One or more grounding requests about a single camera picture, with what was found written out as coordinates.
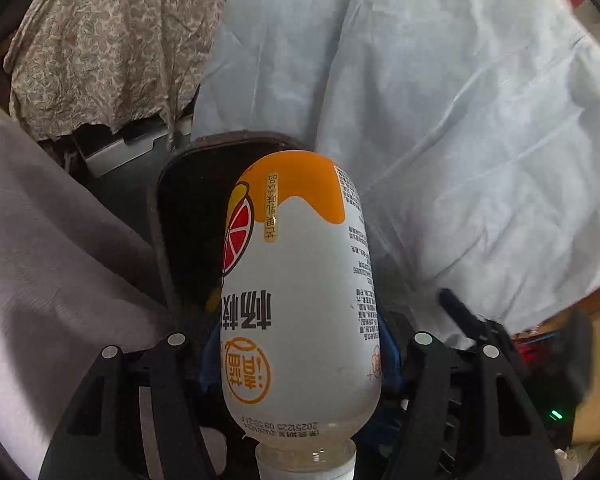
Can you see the floral patterned cloth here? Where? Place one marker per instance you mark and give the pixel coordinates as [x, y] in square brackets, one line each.
[105, 45]

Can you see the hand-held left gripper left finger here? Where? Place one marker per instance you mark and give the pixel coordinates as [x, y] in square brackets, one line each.
[208, 375]

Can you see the grey-pink tablecloth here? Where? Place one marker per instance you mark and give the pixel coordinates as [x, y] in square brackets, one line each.
[45, 260]

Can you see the dark brown trash bin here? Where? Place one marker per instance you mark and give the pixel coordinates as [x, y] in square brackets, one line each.
[190, 220]

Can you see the pile of colourful packaging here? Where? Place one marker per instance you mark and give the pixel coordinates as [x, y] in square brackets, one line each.
[535, 341]

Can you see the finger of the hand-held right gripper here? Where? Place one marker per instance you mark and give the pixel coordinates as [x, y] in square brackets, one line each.
[459, 310]

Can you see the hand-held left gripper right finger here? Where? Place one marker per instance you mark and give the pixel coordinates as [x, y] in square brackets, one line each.
[391, 355]

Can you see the white crinkled cloth cover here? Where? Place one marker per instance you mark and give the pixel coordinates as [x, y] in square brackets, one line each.
[455, 135]

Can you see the white orange label plastic bottle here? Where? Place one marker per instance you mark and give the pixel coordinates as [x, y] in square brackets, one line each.
[300, 285]

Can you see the white box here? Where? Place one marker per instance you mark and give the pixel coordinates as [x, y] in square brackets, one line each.
[115, 152]

